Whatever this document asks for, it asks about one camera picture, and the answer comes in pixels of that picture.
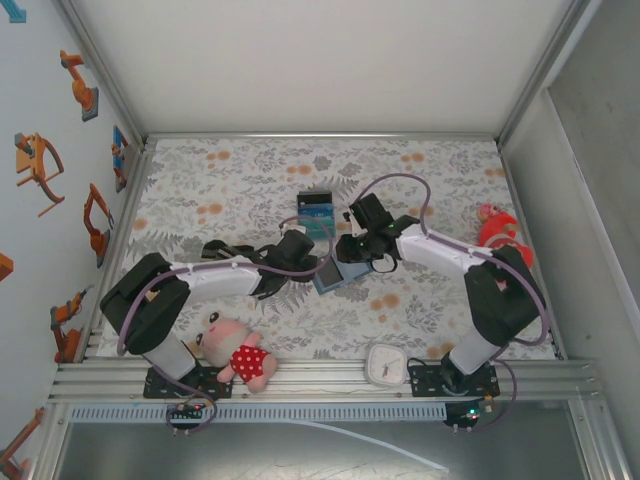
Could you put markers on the blue leather card holder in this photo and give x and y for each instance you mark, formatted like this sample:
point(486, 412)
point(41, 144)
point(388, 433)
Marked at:
point(352, 272)

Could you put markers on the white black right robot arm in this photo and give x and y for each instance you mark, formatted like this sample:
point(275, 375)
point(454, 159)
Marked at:
point(450, 252)

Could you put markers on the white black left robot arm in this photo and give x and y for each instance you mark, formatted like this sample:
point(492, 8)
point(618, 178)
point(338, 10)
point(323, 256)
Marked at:
point(225, 280)

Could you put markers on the teal credit card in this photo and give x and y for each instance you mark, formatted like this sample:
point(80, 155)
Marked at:
point(320, 223)
point(315, 234)

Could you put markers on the blue credit card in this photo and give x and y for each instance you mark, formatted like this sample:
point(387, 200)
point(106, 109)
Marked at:
point(315, 211)

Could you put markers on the clear acrylic card stand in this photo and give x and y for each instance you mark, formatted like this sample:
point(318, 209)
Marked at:
point(315, 197)

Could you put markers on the black white striped sock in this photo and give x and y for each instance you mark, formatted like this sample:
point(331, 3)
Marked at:
point(230, 252)

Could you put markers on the floral patterned table mat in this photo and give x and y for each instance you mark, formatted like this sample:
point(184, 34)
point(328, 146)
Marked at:
point(225, 170)

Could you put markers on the pink pig plush toy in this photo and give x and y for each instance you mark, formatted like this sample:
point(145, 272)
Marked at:
point(225, 340)

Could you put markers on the red plush fish toy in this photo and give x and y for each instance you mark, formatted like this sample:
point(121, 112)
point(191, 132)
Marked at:
point(500, 225)

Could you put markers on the white square clock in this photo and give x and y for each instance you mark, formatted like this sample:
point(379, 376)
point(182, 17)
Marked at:
point(385, 365)

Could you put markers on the small circuit board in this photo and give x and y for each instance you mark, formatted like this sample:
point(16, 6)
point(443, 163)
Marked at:
point(187, 410)
point(467, 415)

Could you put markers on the white plastic tube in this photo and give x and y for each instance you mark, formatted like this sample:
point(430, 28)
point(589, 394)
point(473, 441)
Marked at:
point(400, 448)

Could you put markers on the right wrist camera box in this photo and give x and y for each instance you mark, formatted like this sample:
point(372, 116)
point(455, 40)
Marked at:
point(351, 222)

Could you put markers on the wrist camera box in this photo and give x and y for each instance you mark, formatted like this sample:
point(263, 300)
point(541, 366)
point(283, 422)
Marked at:
point(292, 228)
point(351, 222)

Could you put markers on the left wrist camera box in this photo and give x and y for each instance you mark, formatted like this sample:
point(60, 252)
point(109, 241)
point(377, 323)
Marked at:
point(292, 228)

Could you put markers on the aluminium enclosure frame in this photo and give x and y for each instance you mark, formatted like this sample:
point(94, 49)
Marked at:
point(320, 135)

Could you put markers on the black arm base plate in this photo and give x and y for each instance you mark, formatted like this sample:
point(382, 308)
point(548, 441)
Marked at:
point(425, 380)
point(160, 390)

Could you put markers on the blue orange wall sticker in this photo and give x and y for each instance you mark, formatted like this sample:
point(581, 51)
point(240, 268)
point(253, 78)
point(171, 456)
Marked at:
point(120, 160)

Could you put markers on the orange claw wall sticker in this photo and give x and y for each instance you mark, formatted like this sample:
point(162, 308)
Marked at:
point(32, 162)

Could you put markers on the orange block wall sticker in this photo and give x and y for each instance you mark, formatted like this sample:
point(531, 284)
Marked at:
point(5, 267)

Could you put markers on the blue bracket wall sticker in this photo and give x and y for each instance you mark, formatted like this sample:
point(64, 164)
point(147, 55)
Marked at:
point(17, 12)

